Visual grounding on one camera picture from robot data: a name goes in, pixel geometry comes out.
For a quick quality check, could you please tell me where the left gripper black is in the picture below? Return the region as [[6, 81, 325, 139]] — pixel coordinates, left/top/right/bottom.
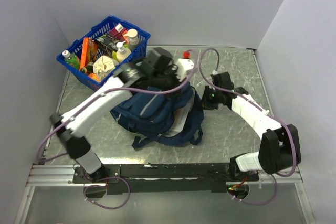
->
[[151, 64, 187, 100]]

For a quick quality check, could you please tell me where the white coffee cover book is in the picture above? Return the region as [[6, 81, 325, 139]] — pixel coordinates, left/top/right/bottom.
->
[[163, 97, 194, 137]]

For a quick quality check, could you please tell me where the navy blue student backpack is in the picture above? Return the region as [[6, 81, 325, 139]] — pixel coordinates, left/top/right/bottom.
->
[[110, 83, 204, 150]]

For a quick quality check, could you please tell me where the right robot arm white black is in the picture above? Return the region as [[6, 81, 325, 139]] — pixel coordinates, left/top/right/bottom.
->
[[202, 71, 301, 181]]

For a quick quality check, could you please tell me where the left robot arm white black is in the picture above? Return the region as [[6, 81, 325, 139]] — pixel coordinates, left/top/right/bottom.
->
[[50, 47, 195, 183]]

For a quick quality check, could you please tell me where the beige crumpled bag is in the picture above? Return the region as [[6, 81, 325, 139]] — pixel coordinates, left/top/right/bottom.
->
[[93, 56, 119, 81]]

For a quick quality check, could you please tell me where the white pump lotion bottle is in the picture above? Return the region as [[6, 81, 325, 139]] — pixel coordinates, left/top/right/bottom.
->
[[116, 42, 132, 63]]

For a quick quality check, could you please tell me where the beige cap bottle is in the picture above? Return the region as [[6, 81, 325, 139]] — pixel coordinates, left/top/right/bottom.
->
[[125, 29, 140, 51]]

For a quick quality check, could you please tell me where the blue plastic shopping basket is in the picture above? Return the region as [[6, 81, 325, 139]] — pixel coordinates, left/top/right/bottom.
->
[[56, 16, 151, 91]]

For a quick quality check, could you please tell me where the black green box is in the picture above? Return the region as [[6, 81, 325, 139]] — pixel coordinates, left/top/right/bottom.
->
[[94, 34, 119, 57]]

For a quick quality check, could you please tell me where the small red white box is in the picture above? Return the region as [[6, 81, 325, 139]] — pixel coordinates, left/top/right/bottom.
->
[[109, 23, 127, 42]]

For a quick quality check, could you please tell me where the orange snack box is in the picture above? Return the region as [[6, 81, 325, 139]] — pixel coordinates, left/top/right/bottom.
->
[[79, 37, 98, 69]]

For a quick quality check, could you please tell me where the green soda bottle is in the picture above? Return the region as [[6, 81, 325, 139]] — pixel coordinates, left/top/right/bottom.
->
[[62, 50, 80, 70]]

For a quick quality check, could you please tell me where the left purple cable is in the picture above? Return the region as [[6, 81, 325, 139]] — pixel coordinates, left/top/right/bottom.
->
[[35, 49, 199, 209]]

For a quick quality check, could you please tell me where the purple cable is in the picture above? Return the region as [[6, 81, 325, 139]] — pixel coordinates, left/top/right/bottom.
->
[[35, 49, 199, 209], [198, 48, 299, 205]]

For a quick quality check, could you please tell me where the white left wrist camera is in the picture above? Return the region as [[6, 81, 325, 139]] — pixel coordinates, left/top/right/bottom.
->
[[174, 50, 195, 82]]

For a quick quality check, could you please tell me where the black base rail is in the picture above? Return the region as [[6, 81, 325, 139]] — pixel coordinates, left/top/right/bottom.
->
[[72, 163, 259, 195]]

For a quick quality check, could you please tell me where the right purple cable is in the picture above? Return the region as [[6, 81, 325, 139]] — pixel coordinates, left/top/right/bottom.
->
[[198, 48, 299, 205]]

